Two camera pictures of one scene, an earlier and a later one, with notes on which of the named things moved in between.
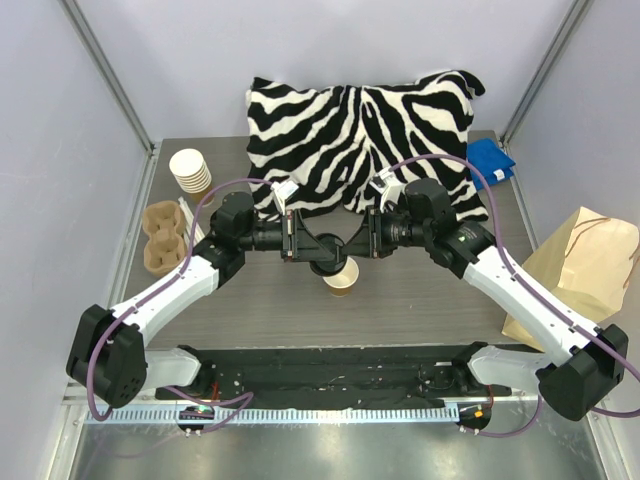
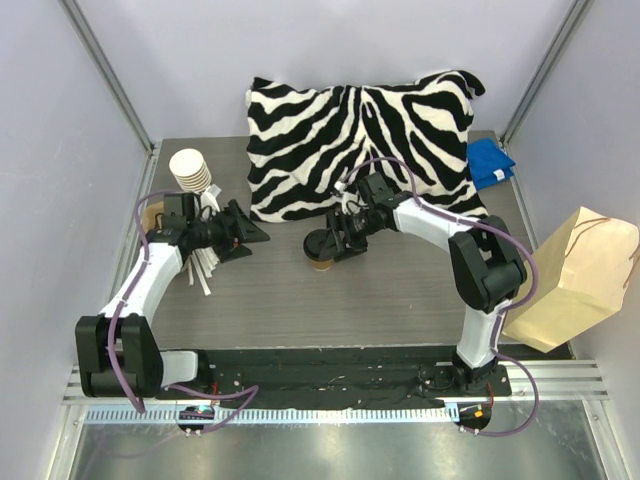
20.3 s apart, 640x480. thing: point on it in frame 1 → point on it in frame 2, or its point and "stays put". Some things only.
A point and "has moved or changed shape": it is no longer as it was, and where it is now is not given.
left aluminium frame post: (88, 40) stays put
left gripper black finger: (307, 247) → (249, 228)
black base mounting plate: (338, 377) stays put
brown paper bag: (589, 259) stays put
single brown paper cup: (340, 283) → (322, 265)
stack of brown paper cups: (191, 172) stays put
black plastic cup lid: (334, 266) has moved or changed shape
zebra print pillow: (332, 142) stays put
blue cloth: (492, 159) stays put
